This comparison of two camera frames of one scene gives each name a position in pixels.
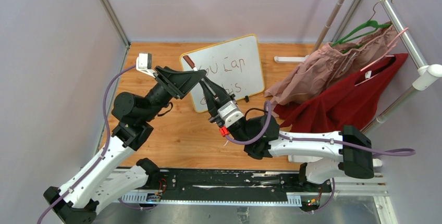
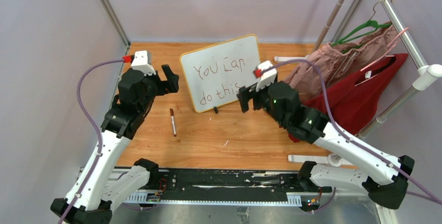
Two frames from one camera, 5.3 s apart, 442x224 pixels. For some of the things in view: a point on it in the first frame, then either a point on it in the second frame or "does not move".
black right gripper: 213,106 to 245,93
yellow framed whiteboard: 236,64 does not move
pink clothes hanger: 395,45 does not move
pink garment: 333,62 does not move
